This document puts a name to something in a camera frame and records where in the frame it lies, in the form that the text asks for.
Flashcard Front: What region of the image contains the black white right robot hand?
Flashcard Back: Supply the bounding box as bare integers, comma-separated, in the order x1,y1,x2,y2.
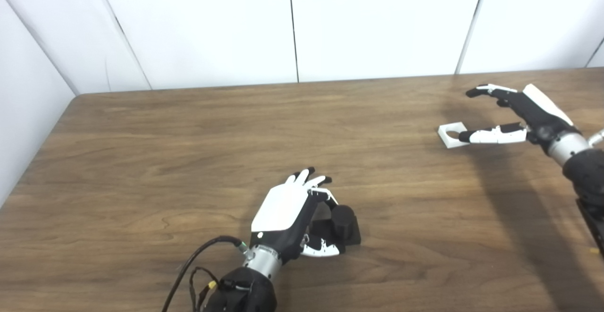
458,84,574,154

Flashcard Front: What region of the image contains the white square piece with hole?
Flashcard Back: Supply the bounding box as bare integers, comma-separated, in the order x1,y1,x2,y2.
437,122,469,149

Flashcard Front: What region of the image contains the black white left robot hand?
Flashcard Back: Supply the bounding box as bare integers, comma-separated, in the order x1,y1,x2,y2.
250,167,341,263

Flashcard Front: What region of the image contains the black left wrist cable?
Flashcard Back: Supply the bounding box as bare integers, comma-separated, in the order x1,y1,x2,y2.
162,236,248,312

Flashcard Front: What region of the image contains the black peg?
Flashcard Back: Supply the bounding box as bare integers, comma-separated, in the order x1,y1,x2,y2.
309,204,362,249

